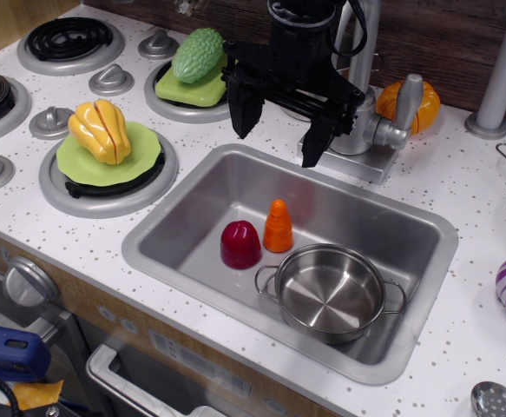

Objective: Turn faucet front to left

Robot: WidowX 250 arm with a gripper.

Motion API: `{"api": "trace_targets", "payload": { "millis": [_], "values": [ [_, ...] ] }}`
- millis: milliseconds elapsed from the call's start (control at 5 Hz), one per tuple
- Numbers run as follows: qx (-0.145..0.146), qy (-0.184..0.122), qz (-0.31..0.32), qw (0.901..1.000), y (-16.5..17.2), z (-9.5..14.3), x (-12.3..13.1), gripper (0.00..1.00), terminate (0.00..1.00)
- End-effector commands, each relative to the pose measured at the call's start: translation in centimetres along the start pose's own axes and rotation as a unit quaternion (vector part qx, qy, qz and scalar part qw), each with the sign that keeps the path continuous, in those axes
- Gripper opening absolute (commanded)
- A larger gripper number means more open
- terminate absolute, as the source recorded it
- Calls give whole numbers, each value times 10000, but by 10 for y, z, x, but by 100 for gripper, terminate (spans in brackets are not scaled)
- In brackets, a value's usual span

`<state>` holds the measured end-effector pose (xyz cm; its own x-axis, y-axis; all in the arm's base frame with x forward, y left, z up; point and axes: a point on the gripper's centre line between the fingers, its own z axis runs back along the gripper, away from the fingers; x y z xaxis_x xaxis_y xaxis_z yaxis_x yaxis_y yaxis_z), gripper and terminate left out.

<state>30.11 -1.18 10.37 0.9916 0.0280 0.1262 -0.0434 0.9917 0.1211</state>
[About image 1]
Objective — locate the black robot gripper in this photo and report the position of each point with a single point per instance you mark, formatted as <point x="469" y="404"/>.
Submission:
<point x="294" y="70"/>

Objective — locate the silver toy faucet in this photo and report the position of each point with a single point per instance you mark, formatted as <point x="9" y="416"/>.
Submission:
<point x="370" y="150"/>

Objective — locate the green rectangular tray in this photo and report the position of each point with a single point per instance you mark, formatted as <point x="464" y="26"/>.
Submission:
<point x="204" y="93"/>

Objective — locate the orange toy pumpkin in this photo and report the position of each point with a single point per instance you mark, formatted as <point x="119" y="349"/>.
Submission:
<point x="427" y="112"/>

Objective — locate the green toy bitter gourd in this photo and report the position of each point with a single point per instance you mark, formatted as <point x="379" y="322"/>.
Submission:
<point x="197" y="55"/>

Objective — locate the orange toy carrot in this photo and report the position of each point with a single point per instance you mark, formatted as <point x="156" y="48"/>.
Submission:
<point x="277" y="236"/>

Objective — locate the silver sink basin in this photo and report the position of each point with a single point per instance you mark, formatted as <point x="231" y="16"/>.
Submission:
<point x="334" y="224"/>

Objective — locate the dark red toy vegetable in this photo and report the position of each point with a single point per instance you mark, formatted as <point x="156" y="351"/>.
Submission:
<point x="240" y="245"/>

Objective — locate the grey stove knob rear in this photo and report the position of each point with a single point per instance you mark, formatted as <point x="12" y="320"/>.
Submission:
<point x="158" y="46"/>

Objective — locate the grey stove knob middle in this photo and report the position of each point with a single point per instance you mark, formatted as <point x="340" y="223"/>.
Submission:
<point x="112" y="81"/>

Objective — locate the small steel pot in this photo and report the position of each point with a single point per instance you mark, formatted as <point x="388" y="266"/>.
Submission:
<point x="329" y="292"/>

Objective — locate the yellow toy starfruit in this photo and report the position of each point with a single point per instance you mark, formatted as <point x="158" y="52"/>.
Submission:
<point x="100" y="128"/>

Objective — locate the grey vertical pole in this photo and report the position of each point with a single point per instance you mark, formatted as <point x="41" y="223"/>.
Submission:
<point x="489" y="122"/>

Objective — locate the light green round plate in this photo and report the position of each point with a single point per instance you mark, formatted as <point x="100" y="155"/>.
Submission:
<point x="81" y="165"/>

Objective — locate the black coil burner rear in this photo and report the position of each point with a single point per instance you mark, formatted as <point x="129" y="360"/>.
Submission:
<point x="70" y="46"/>

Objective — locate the grey stove knob front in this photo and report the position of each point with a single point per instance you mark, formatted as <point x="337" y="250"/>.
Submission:
<point x="51" y="124"/>

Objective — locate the grey oven dial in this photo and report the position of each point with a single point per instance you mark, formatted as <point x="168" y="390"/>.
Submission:
<point x="27" y="285"/>

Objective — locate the silver slotted spoon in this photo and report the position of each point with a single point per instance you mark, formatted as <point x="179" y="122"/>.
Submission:
<point x="488" y="398"/>

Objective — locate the blue clamp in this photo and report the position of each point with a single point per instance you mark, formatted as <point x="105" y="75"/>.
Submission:
<point x="23" y="356"/>

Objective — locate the front burner with ring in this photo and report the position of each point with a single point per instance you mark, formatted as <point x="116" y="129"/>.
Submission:
<point x="52" y="185"/>

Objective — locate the oven door handle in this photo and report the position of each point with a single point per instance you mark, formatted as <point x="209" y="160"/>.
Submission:
<point x="98" y="370"/>

